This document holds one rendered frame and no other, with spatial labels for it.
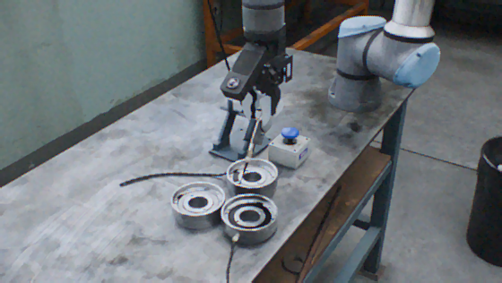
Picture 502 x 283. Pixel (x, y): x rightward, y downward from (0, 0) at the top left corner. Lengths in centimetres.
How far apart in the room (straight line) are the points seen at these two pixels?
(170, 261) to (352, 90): 69
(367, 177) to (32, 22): 170
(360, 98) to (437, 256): 98
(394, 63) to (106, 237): 74
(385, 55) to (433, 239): 115
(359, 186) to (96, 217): 79
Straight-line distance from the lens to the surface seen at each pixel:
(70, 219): 104
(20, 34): 251
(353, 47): 130
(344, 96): 135
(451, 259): 216
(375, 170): 157
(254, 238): 90
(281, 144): 111
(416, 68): 121
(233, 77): 89
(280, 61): 95
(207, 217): 93
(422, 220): 230
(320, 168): 111
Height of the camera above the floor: 143
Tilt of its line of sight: 32 degrees down
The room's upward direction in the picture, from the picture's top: 1 degrees counter-clockwise
